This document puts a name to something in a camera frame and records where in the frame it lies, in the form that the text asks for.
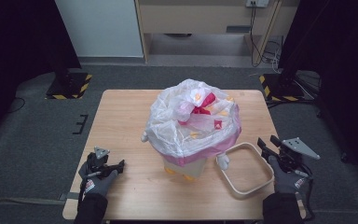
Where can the black yellow-striped stand base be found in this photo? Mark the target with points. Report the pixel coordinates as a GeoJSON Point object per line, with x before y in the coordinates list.
{"type": "Point", "coordinates": [70, 85]}
{"type": "Point", "coordinates": [281, 87]}

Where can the translucent pink-edged plastic bag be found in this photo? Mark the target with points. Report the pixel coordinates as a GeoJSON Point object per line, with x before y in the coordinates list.
{"type": "Point", "coordinates": [180, 133]}

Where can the black curtain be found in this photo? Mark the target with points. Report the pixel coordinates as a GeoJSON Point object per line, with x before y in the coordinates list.
{"type": "Point", "coordinates": [338, 62]}
{"type": "Point", "coordinates": [18, 46]}

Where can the person's left hand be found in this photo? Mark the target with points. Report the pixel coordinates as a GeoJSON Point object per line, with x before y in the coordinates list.
{"type": "Point", "coordinates": [96, 185]}

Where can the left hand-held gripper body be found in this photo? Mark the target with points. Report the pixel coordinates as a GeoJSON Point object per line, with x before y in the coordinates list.
{"type": "Point", "coordinates": [98, 161]}

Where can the light wooden desk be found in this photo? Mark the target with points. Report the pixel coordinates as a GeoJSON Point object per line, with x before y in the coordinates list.
{"type": "Point", "coordinates": [195, 18]}

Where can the cream trash bin with face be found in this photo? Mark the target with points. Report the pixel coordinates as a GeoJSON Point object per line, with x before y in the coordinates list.
{"type": "Point", "coordinates": [195, 169]}

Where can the white wall outlet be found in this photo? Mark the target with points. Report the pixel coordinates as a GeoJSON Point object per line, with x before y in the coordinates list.
{"type": "Point", "coordinates": [258, 2]}

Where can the person's right hand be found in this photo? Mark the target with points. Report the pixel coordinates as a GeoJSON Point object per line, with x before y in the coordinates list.
{"type": "Point", "coordinates": [286, 180]}

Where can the white panel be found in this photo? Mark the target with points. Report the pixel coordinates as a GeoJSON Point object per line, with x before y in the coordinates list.
{"type": "Point", "coordinates": [99, 28]}

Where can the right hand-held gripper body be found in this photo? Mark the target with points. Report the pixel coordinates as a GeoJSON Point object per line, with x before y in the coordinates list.
{"type": "Point", "coordinates": [295, 155]}

